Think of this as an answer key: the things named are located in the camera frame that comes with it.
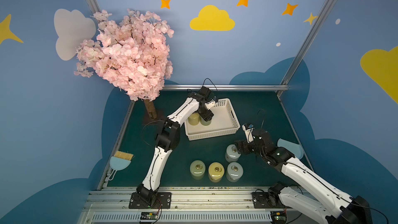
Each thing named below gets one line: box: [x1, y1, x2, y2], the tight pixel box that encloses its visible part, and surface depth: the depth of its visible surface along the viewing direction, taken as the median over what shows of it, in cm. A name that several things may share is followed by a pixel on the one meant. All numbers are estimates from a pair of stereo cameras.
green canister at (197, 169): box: [189, 159, 206, 180], surface depth 79 cm
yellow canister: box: [208, 161, 225, 184], surface depth 78 cm
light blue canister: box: [224, 144, 241, 163], surface depth 84 cm
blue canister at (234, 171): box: [226, 161, 244, 184], surface depth 78 cm
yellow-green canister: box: [187, 112, 201, 126], surface depth 100 cm
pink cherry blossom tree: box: [74, 8, 175, 102], surface depth 66 cm
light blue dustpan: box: [277, 137, 304, 160], surface depth 97 cm
